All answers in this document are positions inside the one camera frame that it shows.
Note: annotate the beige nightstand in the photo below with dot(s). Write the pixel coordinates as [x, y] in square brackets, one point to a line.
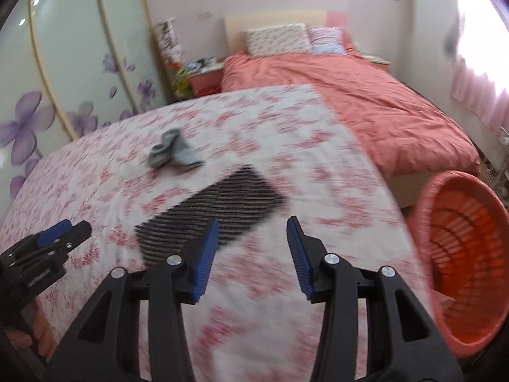
[377, 63]

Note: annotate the orange plastic wastebasket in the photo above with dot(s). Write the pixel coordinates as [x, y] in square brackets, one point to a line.
[469, 254]

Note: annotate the black mesh mat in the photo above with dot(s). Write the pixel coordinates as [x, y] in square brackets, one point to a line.
[214, 211]

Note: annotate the flower print sliding wardrobe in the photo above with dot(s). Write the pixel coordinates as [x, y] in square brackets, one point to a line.
[79, 67]

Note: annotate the hanging plush toy holder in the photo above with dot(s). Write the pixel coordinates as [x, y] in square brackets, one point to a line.
[173, 55]

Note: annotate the beige pink bed frame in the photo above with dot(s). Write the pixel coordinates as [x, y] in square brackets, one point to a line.
[274, 18]

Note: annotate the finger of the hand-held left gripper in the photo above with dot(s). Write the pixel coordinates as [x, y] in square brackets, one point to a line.
[77, 235]
[53, 234]

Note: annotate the floral print pillow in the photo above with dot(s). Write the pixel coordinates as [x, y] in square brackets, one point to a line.
[278, 39]

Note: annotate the pink striped pillow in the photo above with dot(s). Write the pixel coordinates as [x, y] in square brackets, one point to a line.
[328, 40]

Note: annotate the pink curtain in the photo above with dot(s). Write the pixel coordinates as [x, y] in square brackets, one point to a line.
[485, 87]

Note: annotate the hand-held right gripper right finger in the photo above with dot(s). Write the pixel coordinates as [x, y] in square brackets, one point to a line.
[299, 256]

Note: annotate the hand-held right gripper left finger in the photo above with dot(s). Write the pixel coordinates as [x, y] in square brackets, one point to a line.
[206, 256]

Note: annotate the grey socks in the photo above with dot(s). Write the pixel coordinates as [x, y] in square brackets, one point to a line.
[175, 151]

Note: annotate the salmon pink duvet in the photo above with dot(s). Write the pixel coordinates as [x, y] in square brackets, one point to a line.
[358, 99]

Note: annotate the person's left hand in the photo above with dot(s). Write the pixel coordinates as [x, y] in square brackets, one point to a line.
[39, 326]

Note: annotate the pink nightstand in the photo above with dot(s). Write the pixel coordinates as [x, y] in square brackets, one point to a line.
[204, 81]

